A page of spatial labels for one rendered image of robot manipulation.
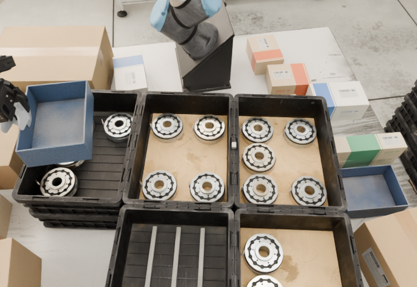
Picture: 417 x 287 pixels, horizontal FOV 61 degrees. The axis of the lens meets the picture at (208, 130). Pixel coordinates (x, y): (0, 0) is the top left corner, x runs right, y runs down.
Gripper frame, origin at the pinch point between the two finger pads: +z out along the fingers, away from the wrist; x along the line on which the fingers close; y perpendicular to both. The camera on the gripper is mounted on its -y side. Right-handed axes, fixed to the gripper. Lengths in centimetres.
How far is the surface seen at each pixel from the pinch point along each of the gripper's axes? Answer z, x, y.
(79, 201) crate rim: 20.2, 6.0, 13.6
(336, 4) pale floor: 134, 161, -186
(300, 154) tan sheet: 38, 71, 1
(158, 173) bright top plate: 29.8, 25.5, 4.0
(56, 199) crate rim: 19.5, -0.2, 12.2
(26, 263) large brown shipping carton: 30.4, -12.4, 24.4
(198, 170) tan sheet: 34, 37, 3
